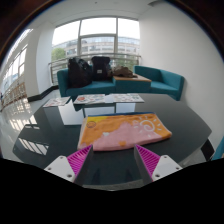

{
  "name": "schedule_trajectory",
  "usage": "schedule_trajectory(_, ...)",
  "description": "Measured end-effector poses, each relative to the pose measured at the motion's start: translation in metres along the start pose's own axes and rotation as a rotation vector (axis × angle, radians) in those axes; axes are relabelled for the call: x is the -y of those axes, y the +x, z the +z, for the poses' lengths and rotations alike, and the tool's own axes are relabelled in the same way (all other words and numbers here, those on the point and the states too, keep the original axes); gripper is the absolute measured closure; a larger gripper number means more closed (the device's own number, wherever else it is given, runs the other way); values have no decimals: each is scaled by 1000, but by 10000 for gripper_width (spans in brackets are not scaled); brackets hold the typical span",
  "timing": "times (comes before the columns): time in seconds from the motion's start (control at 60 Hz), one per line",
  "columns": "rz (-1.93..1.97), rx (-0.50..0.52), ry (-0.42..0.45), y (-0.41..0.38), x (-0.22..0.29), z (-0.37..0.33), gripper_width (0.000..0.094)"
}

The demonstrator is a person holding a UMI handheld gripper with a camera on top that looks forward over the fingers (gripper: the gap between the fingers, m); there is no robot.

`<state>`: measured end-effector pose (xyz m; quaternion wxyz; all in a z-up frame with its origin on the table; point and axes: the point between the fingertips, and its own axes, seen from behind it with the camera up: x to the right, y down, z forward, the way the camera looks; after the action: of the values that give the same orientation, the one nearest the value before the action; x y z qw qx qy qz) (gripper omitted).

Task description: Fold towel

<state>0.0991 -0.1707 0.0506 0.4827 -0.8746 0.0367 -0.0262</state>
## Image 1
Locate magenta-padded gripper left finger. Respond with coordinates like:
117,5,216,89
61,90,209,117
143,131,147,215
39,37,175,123
43,144,95,187

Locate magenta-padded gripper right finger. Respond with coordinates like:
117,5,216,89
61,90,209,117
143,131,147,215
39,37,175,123
133,144,184,185

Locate orange pink cartoon towel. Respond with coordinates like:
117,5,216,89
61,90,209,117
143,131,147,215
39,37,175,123
77,112,173,152

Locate teal chair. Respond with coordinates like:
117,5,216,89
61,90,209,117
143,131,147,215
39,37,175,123
210,134,224,161

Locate teal wooden-top corner table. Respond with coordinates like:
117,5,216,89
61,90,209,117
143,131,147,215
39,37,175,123
112,74,152,95

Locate large black backpack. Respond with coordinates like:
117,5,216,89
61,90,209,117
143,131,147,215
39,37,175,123
67,57,94,89

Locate brown jacket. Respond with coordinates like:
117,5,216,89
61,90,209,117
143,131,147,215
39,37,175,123
112,65,138,79

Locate metal window railing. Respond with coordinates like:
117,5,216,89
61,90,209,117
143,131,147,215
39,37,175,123
48,52,143,85

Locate black backpack with label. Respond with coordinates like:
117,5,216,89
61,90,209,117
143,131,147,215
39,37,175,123
90,55,114,82

